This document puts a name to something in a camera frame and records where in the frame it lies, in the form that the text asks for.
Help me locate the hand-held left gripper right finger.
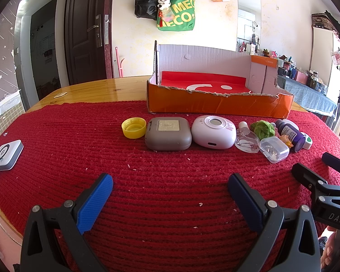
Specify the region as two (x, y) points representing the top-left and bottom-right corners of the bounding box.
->
(227, 173), (321, 272)

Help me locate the white charger pad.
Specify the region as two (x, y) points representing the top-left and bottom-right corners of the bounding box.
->
(0, 140), (24, 171)

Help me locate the green tote bag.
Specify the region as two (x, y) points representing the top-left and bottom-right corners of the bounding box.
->
(157, 0), (196, 32)

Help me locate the wall mirror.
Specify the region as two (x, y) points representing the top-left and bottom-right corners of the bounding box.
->
(236, 0), (262, 54)

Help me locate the red knitted mat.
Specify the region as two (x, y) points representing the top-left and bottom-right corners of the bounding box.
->
(0, 100), (340, 272)

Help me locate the purple bottle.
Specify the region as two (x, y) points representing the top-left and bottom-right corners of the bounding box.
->
(275, 119), (306, 152)

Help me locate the orange cardboard box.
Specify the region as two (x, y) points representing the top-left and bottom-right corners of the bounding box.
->
(147, 44), (294, 119)

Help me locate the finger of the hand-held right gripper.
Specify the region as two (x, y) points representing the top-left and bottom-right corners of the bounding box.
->
(291, 163), (328, 197)
(321, 152), (340, 173)

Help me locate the pink shoehorn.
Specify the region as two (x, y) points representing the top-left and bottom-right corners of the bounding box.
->
(115, 47), (124, 78)

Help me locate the cluttered side table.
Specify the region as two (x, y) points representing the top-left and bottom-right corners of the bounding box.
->
(261, 48), (329, 94)

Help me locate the clear plastic box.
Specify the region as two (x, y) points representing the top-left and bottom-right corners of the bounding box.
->
(260, 136), (290, 164)

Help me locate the person's right hand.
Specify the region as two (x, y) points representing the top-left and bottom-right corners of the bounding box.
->
(320, 225), (338, 270)

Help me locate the patterned bag on wardrobe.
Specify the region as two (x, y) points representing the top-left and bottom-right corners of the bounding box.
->
(312, 10), (340, 33)

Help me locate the small cartoon figurine toy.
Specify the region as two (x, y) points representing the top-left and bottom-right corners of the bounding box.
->
(280, 134), (294, 148)

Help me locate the yellow bottle cap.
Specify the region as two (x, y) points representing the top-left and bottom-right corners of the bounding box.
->
(122, 117), (147, 139)

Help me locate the white wardrobe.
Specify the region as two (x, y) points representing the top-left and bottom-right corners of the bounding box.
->
(309, 27), (340, 102)

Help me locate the black backpack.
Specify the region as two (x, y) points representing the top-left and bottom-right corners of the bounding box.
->
(134, 0), (163, 20)

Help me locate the lilac round case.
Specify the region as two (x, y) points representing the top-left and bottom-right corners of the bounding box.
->
(191, 115), (237, 149)

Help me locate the small clear bottle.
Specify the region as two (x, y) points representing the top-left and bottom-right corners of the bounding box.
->
(235, 121), (262, 154)

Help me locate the grey-brown square case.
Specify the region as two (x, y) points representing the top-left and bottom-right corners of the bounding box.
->
(145, 117), (192, 151)

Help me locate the white and green cap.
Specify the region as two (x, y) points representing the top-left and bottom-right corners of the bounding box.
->
(300, 133), (313, 150)

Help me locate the dark brown door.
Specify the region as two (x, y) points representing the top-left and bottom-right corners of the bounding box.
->
(65, 0), (114, 85)

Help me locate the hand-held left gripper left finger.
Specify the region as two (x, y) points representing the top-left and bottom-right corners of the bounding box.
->
(20, 173), (114, 272)

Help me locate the green fuzzy plush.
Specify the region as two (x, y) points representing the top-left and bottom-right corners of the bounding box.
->
(249, 120), (277, 139)

